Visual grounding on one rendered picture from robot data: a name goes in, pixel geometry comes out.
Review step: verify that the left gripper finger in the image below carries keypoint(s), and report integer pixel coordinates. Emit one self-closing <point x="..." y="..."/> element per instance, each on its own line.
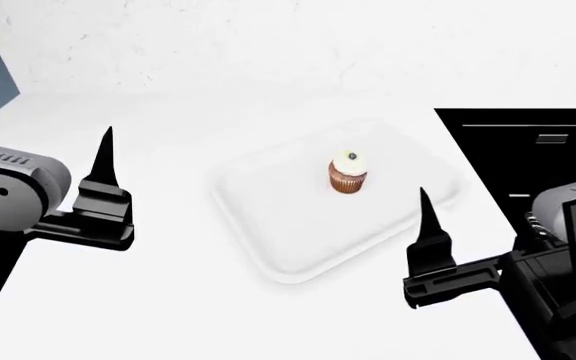
<point x="105" y="198"/>

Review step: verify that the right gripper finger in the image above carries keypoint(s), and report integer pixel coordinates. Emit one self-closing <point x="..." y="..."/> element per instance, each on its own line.
<point x="430" y="251"/>

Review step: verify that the cupcake with white frosting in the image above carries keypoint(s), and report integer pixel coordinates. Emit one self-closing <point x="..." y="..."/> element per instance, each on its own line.
<point x="348" y="178"/>

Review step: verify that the white rectangular tray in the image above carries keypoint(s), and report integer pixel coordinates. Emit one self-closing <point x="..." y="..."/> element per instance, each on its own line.
<point x="293" y="225"/>

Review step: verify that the black kitchen cabinet front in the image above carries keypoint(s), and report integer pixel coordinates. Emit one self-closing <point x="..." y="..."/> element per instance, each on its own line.
<point x="498" y="161"/>

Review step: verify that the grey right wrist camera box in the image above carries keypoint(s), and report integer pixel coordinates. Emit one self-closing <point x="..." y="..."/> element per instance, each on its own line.
<point x="550" y="210"/>

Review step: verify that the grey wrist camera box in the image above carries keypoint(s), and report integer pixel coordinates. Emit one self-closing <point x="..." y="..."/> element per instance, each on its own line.
<point x="18" y="187"/>
<point x="550" y="210"/>

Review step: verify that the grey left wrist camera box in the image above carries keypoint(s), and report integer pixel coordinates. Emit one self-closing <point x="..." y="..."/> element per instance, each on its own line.
<point x="18" y="187"/>

